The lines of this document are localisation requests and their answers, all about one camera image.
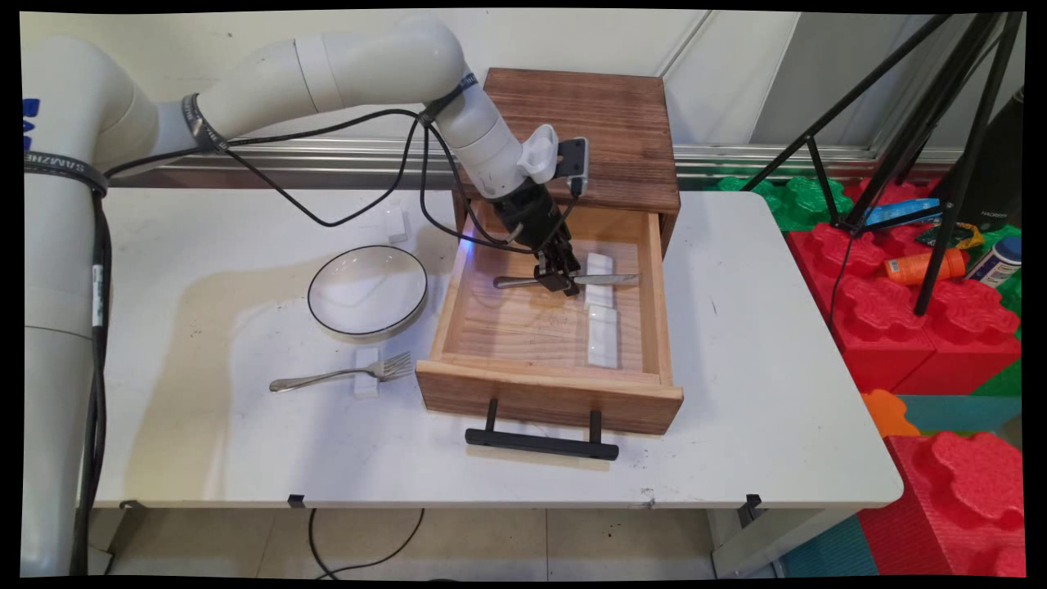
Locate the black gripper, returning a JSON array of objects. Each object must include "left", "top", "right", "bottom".
[{"left": 492, "top": 182, "right": 583, "bottom": 298}]

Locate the silver table knife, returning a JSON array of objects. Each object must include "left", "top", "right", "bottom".
[{"left": 493, "top": 272, "right": 642, "bottom": 290}]

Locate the dark brown wooden cabinet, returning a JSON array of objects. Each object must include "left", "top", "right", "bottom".
[{"left": 452, "top": 67, "right": 682, "bottom": 259}]

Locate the white plate with black rim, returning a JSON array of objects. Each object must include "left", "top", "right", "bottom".
[{"left": 308, "top": 245, "right": 429, "bottom": 339}]

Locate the green foam block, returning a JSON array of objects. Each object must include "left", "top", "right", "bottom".
[
  {"left": 705, "top": 175, "right": 856, "bottom": 234},
  {"left": 970, "top": 227, "right": 1025, "bottom": 398}
]

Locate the silver fork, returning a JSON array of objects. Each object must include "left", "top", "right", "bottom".
[{"left": 269, "top": 351, "right": 414, "bottom": 393}]

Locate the large red foam block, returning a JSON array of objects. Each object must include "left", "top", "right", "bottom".
[
  {"left": 857, "top": 432, "right": 1028, "bottom": 578},
  {"left": 787, "top": 176, "right": 1023, "bottom": 398}
]

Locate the blue package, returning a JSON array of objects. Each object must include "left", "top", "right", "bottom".
[{"left": 863, "top": 199, "right": 943, "bottom": 229}]

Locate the white table leg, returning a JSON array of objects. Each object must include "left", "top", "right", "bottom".
[{"left": 708, "top": 507, "right": 861, "bottom": 578}]

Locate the orange foam piece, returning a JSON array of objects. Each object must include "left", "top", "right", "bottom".
[{"left": 861, "top": 389, "right": 922, "bottom": 438}]

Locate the orange bottle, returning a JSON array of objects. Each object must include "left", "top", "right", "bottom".
[{"left": 883, "top": 249, "right": 968, "bottom": 286}]

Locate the green yellow snack bag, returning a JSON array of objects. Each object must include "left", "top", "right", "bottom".
[{"left": 916, "top": 223, "right": 987, "bottom": 251}]

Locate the black tripod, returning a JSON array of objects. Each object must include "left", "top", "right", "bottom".
[{"left": 740, "top": 11, "right": 1028, "bottom": 318}]

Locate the teal foam mat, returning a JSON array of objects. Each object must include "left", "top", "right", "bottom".
[{"left": 781, "top": 395, "right": 1023, "bottom": 578}]

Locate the white bottle with blue cap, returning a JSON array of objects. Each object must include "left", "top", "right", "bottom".
[{"left": 965, "top": 236, "right": 1023, "bottom": 290}]

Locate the black thermos bottle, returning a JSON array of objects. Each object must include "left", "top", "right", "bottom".
[{"left": 953, "top": 86, "right": 1027, "bottom": 235}]

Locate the light wooden drawer, black handle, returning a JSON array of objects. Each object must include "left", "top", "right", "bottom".
[{"left": 416, "top": 199, "right": 685, "bottom": 461}]

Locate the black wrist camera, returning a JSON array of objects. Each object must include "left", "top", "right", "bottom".
[{"left": 556, "top": 137, "right": 591, "bottom": 199}]

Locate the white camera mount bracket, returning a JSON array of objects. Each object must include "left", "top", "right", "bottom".
[{"left": 518, "top": 124, "right": 560, "bottom": 186}]

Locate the black velcro cable strap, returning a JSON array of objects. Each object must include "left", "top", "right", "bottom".
[
  {"left": 420, "top": 72, "right": 480, "bottom": 125},
  {"left": 181, "top": 92, "right": 231, "bottom": 155},
  {"left": 23, "top": 151, "right": 110, "bottom": 198}
]

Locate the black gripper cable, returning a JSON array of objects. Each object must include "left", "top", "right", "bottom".
[{"left": 70, "top": 106, "right": 528, "bottom": 578}]

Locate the black floor cable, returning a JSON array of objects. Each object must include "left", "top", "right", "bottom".
[{"left": 308, "top": 507, "right": 426, "bottom": 580}]

